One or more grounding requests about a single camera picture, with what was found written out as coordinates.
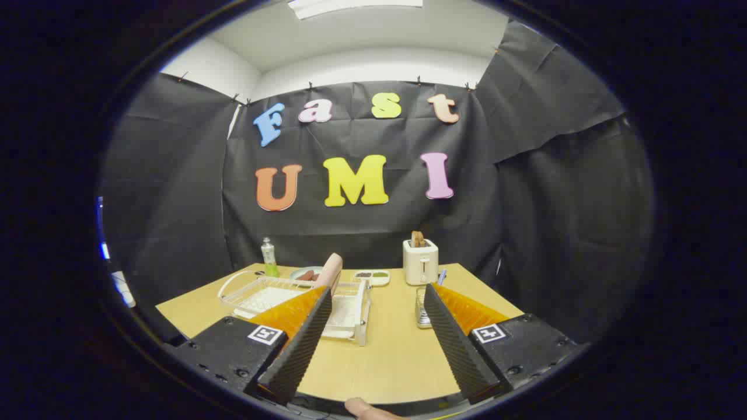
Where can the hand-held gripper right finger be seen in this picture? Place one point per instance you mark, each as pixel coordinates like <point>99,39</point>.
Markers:
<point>458,350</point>

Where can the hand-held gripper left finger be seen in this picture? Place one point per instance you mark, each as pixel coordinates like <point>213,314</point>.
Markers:
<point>297,350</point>

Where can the pink plate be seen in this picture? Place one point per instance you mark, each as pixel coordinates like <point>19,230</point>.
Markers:
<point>331,269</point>

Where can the light green plate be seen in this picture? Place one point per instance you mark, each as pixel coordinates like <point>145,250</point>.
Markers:
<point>299,270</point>

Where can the white drying mat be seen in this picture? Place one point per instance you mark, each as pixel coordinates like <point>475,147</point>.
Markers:
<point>268,298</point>

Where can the brown meat patty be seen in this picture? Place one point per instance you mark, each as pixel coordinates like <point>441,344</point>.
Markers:
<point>304,275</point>

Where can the white toaster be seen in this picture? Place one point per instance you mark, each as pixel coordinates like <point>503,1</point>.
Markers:
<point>420,262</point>

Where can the clear bottle with green liquid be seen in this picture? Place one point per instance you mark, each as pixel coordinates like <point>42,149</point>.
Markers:
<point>269,256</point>

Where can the white divided condiment tray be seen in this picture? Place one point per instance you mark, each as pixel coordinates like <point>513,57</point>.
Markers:
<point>372,277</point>

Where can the brown bread slice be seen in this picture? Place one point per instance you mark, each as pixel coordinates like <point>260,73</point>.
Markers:
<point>417,238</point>

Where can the black backdrop cloth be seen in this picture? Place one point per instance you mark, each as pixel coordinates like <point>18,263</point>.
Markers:
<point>362,227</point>

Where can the white sheet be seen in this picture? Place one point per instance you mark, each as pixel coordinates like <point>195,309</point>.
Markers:
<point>124,289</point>

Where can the blue lit screen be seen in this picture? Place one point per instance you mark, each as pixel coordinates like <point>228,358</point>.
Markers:
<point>104,248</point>

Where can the ceiling light panel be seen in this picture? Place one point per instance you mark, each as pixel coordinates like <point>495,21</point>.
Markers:
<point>350,7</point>

